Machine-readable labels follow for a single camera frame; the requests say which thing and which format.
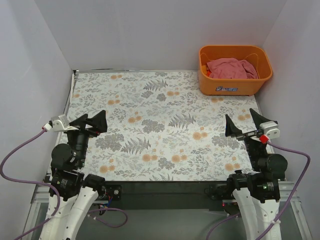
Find floral patterned table mat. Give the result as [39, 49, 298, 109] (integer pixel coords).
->
[67, 71, 259, 181]

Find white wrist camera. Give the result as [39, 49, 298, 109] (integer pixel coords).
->
[42, 114, 79, 132]
[256, 121, 280, 144]

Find pink t shirt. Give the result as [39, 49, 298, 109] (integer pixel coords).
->
[206, 58, 259, 80]

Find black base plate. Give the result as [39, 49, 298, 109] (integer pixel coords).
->
[96, 181, 240, 215]

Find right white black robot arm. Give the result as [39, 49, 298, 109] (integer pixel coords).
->
[225, 109, 288, 240]

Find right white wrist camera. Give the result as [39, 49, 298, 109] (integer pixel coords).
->
[256, 121, 280, 144]

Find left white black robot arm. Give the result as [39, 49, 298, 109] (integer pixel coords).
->
[39, 110, 108, 240]

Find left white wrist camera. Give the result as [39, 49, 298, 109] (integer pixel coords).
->
[42, 114, 79, 132]

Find orange t shirt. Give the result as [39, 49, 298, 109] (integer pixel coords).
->
[202, 65, 212, 77]

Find orange plastic basket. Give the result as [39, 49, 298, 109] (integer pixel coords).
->
[198, 45, 273, 96]

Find aluminium rail frame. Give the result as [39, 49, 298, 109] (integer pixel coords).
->
[21, 181, 313, 240]

